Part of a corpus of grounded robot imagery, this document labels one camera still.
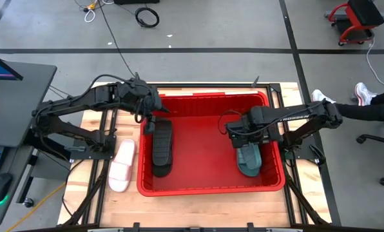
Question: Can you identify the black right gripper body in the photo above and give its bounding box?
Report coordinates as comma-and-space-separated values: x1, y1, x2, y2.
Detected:
226, 107, 278, 150

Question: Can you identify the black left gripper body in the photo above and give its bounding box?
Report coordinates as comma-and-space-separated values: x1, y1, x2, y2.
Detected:
130, 82, 163, 117

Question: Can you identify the black slide sandal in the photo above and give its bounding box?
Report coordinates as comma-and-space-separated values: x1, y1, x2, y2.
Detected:
151, 118, 175, 179

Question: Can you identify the teal slide sandal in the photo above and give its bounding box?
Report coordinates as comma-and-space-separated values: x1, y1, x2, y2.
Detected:
236, 143, 263, 178

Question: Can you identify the white slide sandal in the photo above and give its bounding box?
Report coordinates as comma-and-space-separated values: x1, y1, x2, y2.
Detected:
108, 138, 137, 193

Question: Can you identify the red ribbed plastic bin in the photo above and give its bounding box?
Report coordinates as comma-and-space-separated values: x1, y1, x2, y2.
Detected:
136, 91, 287, 198

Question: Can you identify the white tape label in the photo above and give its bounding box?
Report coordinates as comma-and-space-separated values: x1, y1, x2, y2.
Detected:
161, 91, 193, 97
225, 90, 260, 96

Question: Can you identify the person's white shoe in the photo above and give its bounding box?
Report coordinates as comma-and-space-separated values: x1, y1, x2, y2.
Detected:
311, 89, 337, 105
354, 82, 378, 107

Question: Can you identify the black floor box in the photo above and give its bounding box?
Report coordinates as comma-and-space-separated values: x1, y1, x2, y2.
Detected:
113, 0, 161, 6

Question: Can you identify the person's leg with white sneakers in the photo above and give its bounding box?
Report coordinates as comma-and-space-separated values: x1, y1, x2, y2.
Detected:
335, 86, 384, 135

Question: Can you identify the black office chair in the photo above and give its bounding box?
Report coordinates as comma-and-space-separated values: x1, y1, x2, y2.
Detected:
355, 133, 384, 188

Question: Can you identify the dark grey desk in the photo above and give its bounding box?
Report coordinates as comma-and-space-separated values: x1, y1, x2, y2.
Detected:
0, 60, 58, 228

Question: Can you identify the red creeper seat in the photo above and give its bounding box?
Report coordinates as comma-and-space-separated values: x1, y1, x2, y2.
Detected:
324, 0, 384, 46

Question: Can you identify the black computer mouse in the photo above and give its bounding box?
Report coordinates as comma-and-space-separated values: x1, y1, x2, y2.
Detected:
0, 172, 14, 205

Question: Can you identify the black metal table frame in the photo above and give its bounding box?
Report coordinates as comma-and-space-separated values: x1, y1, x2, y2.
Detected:
59, 82, 334, 227

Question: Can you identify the black floor cable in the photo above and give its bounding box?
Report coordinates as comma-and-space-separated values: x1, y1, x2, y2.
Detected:
97, 0, 137, 78

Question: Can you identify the coiled black cable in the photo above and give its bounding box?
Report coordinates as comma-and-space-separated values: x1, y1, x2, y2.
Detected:
134, 6, 161, 29

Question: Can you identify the white cable with yellow plug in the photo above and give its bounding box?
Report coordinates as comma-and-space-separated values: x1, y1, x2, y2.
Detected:
83, 0, 99, 24

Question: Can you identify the white floor cable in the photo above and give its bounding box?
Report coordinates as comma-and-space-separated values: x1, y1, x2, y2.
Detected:
365, 37, 384, 89

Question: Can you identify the yellow floor cable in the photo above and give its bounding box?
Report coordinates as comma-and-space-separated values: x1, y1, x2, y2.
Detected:
5, 182, 67, 232

